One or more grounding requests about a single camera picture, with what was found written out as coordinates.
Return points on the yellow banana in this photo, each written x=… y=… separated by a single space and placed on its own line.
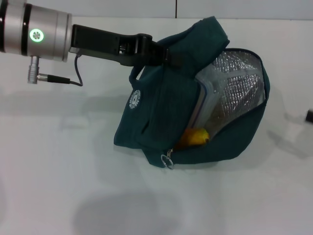
x=195 y=137

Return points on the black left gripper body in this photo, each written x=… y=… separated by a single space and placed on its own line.
x=102 y=44

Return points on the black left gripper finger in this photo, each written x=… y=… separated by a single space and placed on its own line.
x=168 y=57

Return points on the clear lunch box blue lid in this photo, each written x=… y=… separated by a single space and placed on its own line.
x=206 y=98

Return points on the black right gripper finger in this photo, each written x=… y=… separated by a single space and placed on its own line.
x=310 y=116

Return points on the dark teal insulated lunch bag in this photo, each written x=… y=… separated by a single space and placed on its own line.
x=161 y=110

